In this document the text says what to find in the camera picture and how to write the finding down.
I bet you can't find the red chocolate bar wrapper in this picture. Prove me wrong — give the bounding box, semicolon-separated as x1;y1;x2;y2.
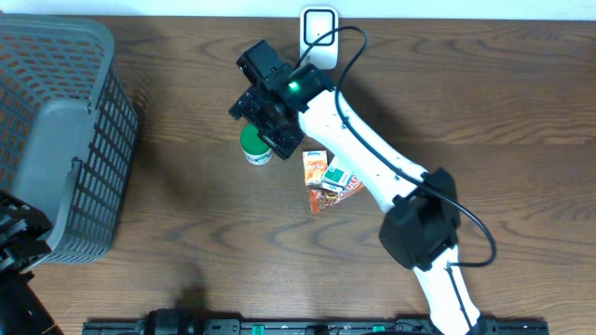
308;175;366;214

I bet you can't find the green lid seasoning jar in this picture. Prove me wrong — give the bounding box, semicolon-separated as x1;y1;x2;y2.
240;125;274;166

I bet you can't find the white barcode scanner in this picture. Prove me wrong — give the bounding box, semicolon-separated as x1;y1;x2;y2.
299;7;339;70

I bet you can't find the grey plastic shopping basket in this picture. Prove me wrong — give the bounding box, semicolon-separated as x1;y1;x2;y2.
1;14;140;264

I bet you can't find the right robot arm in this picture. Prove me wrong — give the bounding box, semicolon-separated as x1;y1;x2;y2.
230;60;481;334

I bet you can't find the orange tissue pack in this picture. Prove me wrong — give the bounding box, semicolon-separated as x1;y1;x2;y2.
303;150;328;186

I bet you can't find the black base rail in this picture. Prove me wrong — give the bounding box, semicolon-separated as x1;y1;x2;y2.
82;316;550;335

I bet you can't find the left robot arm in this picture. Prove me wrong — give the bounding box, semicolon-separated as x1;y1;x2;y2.
1;192;61;335

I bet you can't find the white green carton box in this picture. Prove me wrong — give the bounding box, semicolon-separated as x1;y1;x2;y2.
321;155;353;192

